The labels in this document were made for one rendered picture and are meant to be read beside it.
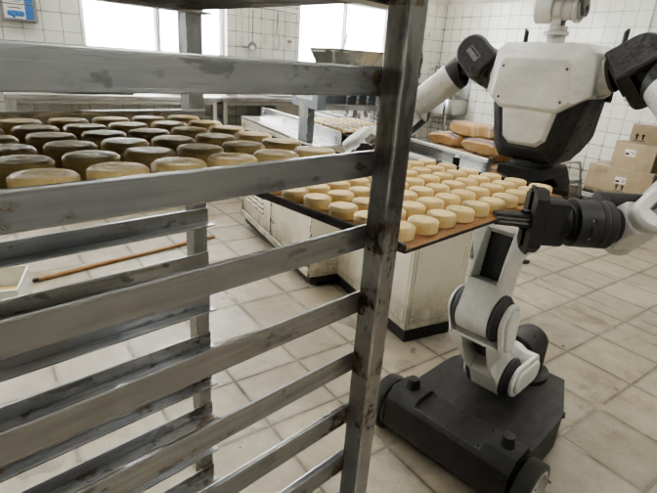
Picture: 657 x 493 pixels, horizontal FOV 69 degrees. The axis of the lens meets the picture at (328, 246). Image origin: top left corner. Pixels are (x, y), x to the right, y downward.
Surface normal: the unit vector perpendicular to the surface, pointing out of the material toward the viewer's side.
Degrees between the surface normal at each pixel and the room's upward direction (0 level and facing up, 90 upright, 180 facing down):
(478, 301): 66
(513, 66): 91
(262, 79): 90
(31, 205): 90
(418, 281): 90
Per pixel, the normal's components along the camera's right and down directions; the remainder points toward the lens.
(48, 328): 0.69, 0.30
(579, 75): -0.01, 0.29
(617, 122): -0.81, 0.15
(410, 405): -0.47, -0.51
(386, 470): 0.07, -0.93
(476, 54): -0.62, 0.01
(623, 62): -0.69, -0.37
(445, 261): 0.45, 0.35
